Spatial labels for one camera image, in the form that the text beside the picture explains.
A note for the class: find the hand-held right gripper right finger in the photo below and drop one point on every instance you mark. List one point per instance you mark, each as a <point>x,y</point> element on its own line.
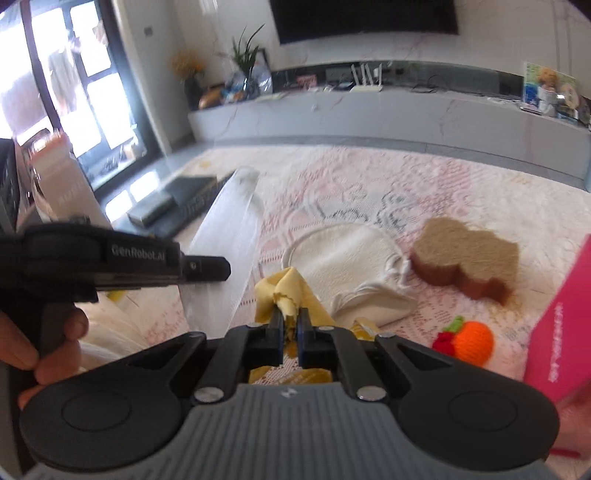
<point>304,339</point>

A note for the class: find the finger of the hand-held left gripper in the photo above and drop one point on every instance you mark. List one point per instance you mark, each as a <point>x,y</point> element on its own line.
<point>207,268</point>

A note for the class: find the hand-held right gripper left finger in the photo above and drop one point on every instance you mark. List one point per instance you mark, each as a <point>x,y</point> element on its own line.
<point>277,339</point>

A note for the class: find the yellow cloth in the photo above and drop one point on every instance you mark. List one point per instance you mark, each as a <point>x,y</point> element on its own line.
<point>286,286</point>

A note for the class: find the sheer white organza bag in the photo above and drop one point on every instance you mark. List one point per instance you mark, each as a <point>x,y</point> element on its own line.
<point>231,217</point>

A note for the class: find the person's left hand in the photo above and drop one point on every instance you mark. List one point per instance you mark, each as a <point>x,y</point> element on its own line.
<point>18,341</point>

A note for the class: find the black remote control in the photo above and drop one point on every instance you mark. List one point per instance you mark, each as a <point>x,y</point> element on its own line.
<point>210,194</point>

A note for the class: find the white container orange top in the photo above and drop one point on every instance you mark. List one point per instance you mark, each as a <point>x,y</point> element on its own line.
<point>69,184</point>

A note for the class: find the black flat box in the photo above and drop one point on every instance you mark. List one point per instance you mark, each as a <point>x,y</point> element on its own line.
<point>157,205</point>

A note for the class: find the crocheted orange fruit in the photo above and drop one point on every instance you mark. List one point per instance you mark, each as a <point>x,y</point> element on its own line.
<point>471,341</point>

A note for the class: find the snack bags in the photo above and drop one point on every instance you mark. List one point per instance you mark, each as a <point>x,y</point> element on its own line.
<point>221,96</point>

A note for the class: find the dark vase yellow flowers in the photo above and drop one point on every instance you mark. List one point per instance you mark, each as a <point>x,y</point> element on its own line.
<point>194,90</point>

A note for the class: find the glass sliding door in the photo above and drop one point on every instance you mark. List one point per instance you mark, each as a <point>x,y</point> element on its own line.
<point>92,69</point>

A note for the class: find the pink patterned tablecloth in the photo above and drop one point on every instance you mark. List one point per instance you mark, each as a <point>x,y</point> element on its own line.
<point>415,184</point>

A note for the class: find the green plant glass vase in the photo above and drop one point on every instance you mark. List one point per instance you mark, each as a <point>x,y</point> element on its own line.
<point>247,60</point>

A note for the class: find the white marble television console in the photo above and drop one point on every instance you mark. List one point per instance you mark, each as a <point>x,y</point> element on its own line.
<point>369,120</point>

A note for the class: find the white router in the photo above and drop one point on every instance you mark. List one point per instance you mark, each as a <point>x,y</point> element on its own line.
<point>365,81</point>

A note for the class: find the red plastic storage box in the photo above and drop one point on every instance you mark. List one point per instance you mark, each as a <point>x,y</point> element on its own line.
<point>568,332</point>

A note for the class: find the green picture card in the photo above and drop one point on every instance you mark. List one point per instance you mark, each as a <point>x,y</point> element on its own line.
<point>530,87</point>

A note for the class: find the white wrapped flower pot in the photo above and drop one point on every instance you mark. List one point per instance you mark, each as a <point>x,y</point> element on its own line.
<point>547,101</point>

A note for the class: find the round paper fan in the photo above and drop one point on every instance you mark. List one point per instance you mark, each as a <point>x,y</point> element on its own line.
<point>569,99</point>

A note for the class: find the brown teddy bear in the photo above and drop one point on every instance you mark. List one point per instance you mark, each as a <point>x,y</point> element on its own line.
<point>548,78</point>

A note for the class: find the small pink photo frame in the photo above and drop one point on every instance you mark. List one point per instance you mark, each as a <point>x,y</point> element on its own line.
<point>306,81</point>

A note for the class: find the black wall television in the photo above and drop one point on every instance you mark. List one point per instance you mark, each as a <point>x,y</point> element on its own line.
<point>364,18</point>

